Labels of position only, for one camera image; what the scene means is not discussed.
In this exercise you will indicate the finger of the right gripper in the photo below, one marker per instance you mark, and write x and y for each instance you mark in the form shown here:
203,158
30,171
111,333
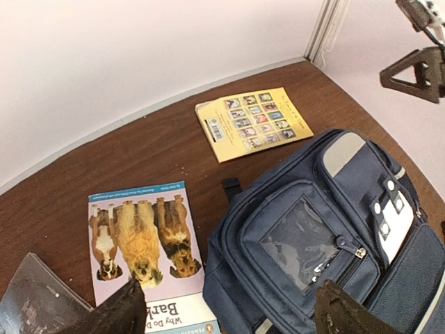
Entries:
419,74

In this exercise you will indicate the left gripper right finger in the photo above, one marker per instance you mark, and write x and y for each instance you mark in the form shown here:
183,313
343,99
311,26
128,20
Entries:
337,312

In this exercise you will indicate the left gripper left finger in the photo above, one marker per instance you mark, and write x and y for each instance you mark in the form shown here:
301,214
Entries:
125,311

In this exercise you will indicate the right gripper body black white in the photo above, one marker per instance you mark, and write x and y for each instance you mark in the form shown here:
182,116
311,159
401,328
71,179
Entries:
435,28

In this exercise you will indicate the dark blue cover book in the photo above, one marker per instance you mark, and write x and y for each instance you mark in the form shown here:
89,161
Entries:
38,301

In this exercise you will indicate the navy blue student backpack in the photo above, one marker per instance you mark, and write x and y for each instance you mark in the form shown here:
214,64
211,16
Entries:
341,209

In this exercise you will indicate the dog picture book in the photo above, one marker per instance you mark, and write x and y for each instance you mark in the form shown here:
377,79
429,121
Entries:
147,234

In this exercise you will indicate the yellow picture-grid book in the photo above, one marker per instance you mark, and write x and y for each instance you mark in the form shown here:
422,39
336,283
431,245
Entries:
242,124

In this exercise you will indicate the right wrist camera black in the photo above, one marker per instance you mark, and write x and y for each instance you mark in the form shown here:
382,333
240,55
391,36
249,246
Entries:
416,12

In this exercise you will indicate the right aluminium corner post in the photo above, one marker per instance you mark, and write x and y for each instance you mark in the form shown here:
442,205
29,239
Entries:
320,30

